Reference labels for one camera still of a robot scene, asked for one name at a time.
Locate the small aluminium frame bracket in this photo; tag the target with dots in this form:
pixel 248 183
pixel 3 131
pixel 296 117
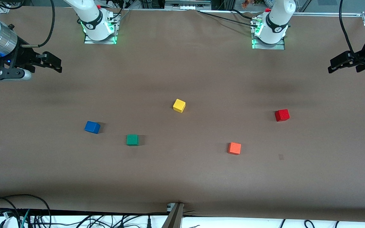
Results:
pixel 2 10

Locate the blue wooden block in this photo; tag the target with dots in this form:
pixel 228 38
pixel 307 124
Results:
pixel 92 127

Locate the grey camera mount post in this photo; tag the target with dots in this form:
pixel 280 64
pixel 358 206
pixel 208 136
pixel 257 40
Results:
pixel 174 218

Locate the red wooden block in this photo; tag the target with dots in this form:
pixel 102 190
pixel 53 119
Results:
pixel 282 115

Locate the orange wooden block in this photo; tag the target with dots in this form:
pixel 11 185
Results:
pixel 234 148

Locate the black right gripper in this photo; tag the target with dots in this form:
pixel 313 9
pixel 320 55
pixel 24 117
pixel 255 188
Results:
pixel 23 56

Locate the yellow wooden block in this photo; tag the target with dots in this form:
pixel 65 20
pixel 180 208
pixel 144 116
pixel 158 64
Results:
pixel 179 105

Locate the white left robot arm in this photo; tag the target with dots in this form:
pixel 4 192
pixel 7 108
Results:
pixel 274 22

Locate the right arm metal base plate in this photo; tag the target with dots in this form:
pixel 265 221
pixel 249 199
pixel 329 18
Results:
pixel 106 41

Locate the grey rail with white sockets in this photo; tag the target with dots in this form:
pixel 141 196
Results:
pixel 187 5

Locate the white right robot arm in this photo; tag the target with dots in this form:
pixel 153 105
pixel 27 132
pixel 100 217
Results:
pixel 90 19

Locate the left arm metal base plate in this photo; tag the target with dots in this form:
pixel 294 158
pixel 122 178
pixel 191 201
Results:
pixel 277 47

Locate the green wooden block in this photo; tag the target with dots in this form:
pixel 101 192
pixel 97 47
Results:
pixel 132 140

